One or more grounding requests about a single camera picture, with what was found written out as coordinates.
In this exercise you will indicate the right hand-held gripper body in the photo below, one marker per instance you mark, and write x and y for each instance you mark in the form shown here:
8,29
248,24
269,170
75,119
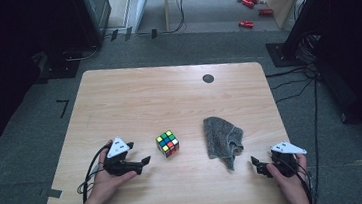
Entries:
285,150

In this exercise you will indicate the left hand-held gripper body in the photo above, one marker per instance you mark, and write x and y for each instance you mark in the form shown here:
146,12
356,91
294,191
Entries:
118,148

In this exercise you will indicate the black puzzle cube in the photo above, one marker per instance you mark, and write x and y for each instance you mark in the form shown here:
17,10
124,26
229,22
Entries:
167,144

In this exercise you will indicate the grey fluffy cloth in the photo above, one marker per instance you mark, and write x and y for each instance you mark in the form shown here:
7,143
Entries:
222,138

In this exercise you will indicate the person's right hand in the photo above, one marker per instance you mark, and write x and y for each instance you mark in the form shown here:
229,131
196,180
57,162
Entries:
294,185

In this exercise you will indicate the person's left hand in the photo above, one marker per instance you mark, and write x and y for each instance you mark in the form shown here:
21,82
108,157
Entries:
105,186

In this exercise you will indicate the grey floor tape strip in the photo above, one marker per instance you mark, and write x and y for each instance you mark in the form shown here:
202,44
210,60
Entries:
52,193

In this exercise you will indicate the grey round table grommet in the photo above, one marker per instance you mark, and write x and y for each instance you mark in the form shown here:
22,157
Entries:
208,78

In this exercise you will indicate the black curtain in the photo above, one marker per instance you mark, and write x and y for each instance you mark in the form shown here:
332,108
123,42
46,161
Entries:
358,48
4,65

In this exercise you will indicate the red can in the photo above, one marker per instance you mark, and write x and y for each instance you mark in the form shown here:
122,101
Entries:
246,24
255,0
265,11
248,3

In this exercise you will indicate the dark glass cabinet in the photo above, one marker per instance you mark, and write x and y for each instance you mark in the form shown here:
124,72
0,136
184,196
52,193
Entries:
93,16

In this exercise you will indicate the white board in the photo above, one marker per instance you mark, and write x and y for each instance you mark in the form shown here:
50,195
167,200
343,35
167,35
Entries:
143,5

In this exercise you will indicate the black stand base plate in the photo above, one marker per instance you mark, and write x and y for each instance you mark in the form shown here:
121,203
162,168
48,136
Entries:
280,55
60,68

